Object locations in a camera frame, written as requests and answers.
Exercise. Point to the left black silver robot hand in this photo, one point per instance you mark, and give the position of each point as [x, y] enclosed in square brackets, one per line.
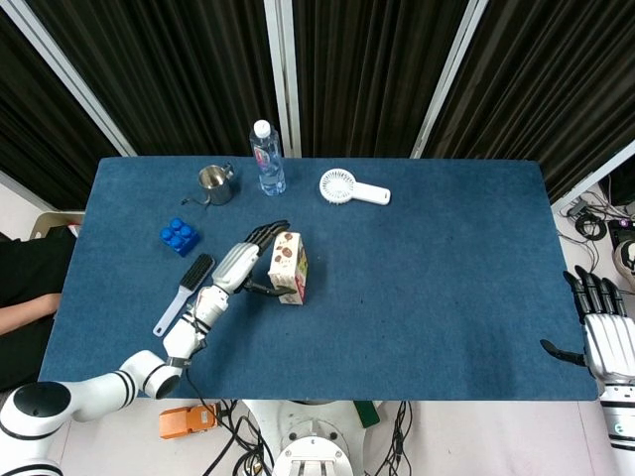
[237, 265]

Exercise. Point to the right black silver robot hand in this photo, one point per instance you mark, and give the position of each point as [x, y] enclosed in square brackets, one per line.
[607, 347]

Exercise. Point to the snack box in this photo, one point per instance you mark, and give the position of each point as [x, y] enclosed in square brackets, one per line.
[288, 258]

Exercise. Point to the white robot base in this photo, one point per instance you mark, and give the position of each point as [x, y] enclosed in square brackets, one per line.
[307, 441]

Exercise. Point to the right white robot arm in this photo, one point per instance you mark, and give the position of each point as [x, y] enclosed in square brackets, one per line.
[620, 421]

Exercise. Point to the person's bare forearm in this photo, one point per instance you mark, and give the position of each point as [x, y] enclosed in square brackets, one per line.
[25, 312]

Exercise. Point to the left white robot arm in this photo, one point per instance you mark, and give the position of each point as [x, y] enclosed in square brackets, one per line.
[188, 332]

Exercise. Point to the orange device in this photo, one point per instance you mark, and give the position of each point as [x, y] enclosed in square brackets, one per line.
[186, 421]

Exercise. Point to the grey brush with black bristles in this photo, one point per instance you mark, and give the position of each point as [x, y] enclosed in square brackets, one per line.
[196, 273]

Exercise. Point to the blue studded building block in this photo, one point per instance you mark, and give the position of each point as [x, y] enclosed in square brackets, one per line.
[179, 238]

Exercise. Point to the stainless steel cup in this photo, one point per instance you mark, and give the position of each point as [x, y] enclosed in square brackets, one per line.
[217, 188]

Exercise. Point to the clear plastic water bottle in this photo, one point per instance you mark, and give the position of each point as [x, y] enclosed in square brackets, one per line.
[268, 163]

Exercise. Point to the white handheld fan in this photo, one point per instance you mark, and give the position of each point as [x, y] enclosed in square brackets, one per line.
[337, 186]

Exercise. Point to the blue table cloth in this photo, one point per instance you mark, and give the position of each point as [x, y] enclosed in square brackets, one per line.
[446, 297]

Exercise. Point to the dark green block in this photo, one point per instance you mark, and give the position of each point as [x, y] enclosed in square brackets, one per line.
[367, 414]

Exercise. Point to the black curtain panel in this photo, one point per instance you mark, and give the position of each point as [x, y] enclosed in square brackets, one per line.
[173, 74]
[367, 74]
[39, 124]
[546, 89]

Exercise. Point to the person in black clothes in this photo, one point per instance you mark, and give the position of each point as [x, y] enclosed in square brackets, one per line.
[25, 268]

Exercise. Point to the grey metal frame post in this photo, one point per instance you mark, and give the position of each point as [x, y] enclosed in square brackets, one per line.
[595, 176]
[69, 82]
[284, 74]
[449, 79]

